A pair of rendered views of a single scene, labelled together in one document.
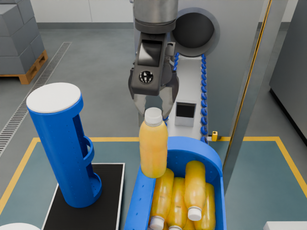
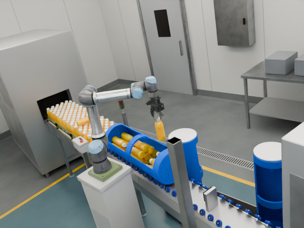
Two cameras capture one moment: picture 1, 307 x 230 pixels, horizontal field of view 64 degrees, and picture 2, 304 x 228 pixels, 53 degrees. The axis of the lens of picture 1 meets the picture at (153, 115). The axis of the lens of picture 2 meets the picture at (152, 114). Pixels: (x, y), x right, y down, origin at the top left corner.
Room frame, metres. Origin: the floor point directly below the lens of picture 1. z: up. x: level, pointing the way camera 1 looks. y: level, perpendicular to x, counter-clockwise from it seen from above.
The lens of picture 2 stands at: (2.07, -1.48, 2.48)
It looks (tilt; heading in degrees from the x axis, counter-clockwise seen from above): 24 degrees down; 139
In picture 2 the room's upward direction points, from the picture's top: 12 degrees counter-clockwise
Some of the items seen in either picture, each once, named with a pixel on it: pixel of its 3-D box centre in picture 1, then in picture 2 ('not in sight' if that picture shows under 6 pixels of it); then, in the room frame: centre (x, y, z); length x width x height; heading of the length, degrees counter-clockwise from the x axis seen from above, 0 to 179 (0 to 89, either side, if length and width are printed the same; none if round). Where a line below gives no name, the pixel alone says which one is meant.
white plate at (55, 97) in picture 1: (54, 96); (271, 151); (1.09, 0.54, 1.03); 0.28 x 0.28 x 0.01
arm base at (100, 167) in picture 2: not in sight; (101, 163); (0.17, -0.46, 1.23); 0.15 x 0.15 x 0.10
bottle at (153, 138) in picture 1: (153, 145); (159, 129); (0.42, 0.00, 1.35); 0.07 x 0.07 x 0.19
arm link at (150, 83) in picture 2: not in sight; (151, 84); (0.43, -0.01, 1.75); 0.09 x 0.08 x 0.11; 44
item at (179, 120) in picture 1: (184, 114); (210, 198); (0.97, -0.16, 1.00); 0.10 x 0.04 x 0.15; 81
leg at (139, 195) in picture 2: not in sight; (138, 193); (-0.27, 0.10, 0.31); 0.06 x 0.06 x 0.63; 81
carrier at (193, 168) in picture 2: not in sight; (188, 172); (0.25, 0.42, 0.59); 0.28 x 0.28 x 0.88
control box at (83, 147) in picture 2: not in sight; (81, 144); (-0.60, -0.21, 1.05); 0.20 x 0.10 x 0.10; 171
